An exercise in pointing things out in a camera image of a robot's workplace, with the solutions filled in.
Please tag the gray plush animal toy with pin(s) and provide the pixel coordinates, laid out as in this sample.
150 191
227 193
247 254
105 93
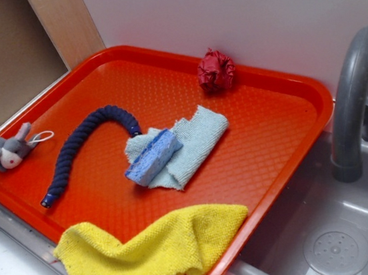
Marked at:
15 149

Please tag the light blue cloth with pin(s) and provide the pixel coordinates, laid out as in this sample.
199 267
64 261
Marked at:
198 135

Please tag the orange plastic tray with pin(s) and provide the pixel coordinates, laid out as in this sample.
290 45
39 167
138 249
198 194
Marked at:
274 119

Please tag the blue sponge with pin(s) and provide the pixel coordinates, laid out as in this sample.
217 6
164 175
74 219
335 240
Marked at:
153 158

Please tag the crumpled red foil ball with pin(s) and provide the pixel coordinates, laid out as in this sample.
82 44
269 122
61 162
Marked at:
215 71

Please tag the yellow microfiber cloth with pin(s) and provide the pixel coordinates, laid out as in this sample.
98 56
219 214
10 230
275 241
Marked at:
186 241

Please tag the gray plastic sink basin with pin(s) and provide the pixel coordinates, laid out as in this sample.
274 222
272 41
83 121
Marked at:
317 225

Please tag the wooden vertical beam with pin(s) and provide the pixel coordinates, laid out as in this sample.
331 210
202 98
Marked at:
70 28

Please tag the gray plastic faucet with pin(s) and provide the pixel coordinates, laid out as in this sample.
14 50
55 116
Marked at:
350 126

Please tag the brown cardboard panel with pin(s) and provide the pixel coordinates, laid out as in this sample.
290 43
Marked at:
29 62

